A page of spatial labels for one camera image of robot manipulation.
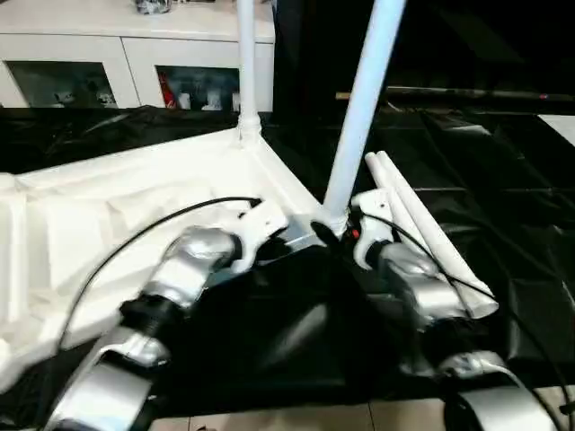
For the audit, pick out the white plastic table leg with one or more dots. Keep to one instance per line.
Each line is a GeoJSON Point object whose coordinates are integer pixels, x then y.
{"type": "Point", "coordinates": [382, 179]}
{"type": "Point", "coordinates": [248, 67]}
{"type": "Point", "coordinates": [359, 112]}
{"type": "Point", "coordinates": [431, 229]}

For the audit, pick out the white plastic table top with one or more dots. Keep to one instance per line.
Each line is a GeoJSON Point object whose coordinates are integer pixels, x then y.
{"type": "Point", "coordinates": [112, 215]}

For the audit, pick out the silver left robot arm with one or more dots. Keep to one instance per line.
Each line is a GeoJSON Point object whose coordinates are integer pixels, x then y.
{"type": "Point", "coordinates": [188, 265]}

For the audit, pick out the black work mat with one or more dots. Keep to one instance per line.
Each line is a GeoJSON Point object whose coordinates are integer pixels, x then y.
{"type": "Point", "coordinates": [292, 323]}

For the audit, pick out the small white cup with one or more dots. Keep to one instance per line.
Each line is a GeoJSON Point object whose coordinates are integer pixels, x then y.
{"type": "Point", "coordinates": [236, 101]}

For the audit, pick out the white printed mug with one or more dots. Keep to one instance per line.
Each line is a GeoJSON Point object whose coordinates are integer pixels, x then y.
{"type": "Point", "coordinates": [211, 102]}

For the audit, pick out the grey metal rod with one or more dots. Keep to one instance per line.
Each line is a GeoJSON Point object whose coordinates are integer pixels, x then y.
{"type": "Point", "coordinates": [471, 93]}

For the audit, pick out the black backdrop cloth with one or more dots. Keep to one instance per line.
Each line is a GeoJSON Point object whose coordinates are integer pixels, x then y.
{"type": "Point", "coordinates": [471, 45]}

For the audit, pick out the white sideboard with glass doors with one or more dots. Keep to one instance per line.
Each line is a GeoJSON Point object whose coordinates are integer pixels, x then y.
{"type": "Point", "coordinates": [112, 49]}

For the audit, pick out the grey crumpled bundle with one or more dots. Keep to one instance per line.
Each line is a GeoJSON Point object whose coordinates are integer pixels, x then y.
{"type": "Point", "coordinates": [150, 5]}

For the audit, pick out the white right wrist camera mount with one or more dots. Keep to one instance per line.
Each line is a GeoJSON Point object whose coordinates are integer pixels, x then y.
{"type": "Point", "coordinates": [373, 211]}

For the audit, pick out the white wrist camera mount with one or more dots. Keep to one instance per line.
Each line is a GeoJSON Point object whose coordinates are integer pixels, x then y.
{"type": "Point", "coordinates": [373, 211]}
{"type": "Point", "coordinates": [260, 224]}

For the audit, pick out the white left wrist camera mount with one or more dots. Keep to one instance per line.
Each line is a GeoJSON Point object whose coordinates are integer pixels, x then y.
{"type": "Point", "coordinates": [260, 224]}

